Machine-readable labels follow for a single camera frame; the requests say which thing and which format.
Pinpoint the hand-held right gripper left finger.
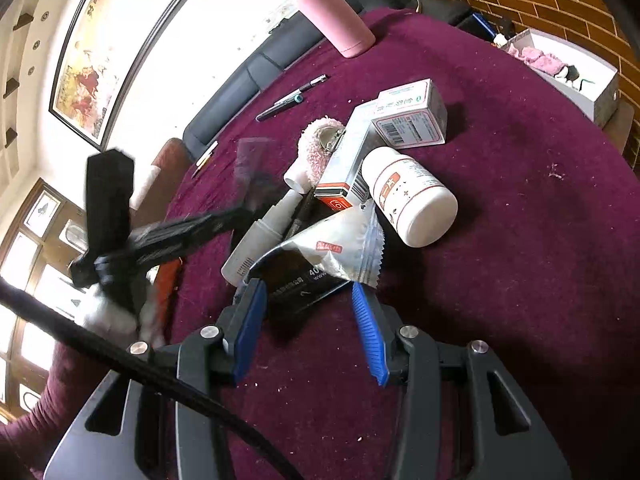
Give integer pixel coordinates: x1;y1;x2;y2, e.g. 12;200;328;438
44;277;268;480

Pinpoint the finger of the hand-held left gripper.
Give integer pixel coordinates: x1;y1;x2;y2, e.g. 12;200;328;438
234;136;282;212
144;206;252;267

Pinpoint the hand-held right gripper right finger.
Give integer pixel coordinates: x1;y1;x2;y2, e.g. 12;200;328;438
350;281;573;480

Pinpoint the white plastic bottle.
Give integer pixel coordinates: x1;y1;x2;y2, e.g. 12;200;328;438
221;159;312;287

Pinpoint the pink fluffy hair clip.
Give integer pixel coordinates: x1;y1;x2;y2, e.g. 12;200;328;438
294;115;349;189

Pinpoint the black snack packet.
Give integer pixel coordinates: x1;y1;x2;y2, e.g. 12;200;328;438
244;204;387;312

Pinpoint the silver box with red end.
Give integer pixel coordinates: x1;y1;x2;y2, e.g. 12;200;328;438
314;100;382;212

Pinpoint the white pill bottle red label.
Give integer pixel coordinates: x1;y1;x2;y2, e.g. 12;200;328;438
362;145;459;249

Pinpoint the white cardboard box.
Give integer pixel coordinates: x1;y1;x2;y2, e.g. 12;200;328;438
370;78;449;149

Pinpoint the pink fluffy pouch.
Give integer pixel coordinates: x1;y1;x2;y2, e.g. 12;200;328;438
507;45;563;77

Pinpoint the white storage box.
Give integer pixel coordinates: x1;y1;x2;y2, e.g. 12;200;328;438
501;28;622;127

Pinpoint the person's left hand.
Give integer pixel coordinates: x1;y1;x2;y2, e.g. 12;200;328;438
82;272;169;347

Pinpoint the brown chair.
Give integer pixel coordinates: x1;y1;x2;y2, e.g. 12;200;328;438
129;137;195;213

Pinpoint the black leather sofa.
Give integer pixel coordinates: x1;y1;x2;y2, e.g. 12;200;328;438
182;7;353;162

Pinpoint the slim black pen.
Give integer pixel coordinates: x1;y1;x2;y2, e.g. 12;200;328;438
299;74;329;95

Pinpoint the wooden framed window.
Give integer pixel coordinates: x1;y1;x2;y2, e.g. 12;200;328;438
0;179;93;423

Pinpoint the maroon velvet tablecloth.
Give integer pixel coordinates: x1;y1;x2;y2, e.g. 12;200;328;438
30;7;640;480

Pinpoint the pink thermos bottle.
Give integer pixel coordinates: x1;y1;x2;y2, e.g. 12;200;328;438
294;0;377;59

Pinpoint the black and white small item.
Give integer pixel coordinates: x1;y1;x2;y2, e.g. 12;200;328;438
556;64;596;93

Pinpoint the black pen with teal ring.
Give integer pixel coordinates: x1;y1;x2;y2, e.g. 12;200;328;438
255;96;303;123

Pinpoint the black braided cable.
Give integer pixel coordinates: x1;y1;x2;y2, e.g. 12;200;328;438
0;279;303;480

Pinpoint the framed wall painting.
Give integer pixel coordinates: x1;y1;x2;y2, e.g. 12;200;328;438
48;0;199;152

